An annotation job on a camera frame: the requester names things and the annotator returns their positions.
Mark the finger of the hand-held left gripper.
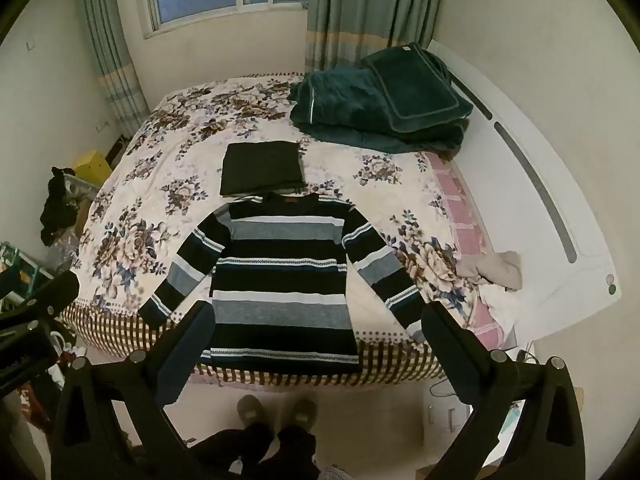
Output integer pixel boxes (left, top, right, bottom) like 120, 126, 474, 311
0, 270, 81, 333

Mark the person's right leg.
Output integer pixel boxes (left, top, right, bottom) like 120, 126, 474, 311
275, 425, 321, 480

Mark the dark green pillow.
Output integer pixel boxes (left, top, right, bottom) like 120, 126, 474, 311
362, 42, 475, 135

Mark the green striped curtain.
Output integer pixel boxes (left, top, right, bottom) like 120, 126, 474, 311
75, 0, 151, 141
304, 0, 448, 78

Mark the white bed headboard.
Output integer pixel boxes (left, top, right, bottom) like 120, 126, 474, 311
425, 37, 621, 341

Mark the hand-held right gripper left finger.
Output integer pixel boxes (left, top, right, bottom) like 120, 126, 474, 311
52, 300, 216, 480

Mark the dark green quilt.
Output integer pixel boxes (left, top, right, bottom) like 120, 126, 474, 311
287, 65, 471, 156

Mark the floral bed blanket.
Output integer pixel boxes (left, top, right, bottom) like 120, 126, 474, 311
60, 72, 501, 391

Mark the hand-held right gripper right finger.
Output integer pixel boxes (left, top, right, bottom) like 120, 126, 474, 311
422, 302, 587, 480

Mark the person's left shoe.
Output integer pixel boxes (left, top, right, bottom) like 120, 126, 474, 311
236, 394, 273, 428

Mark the person's shoe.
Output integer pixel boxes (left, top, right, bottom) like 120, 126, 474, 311
290, 397, 319, 431
236, 394, 273, 428

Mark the folded dark garment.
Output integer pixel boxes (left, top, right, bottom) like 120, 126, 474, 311
219, 141, 306, 198

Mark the beige crumpled cloth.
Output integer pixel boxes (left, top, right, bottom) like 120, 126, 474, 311
456, 250, 523, 292

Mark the white bedside cabinet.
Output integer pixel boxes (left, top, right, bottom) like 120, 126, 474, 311
422, 345, 536, 466

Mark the person's right shoe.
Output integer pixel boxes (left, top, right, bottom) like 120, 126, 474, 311
290, 397, 319, 431

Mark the black clothing pile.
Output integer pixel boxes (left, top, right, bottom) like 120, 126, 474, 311
40, 165, 83, 248

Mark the pink checked bed sheet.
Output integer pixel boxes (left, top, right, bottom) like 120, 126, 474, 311
425, 152, 516, 346

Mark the green white box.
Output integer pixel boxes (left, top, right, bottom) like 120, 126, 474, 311
0, 242, 53, 301

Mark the yellow box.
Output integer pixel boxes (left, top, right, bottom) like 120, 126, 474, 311
70, 149, 113, 186

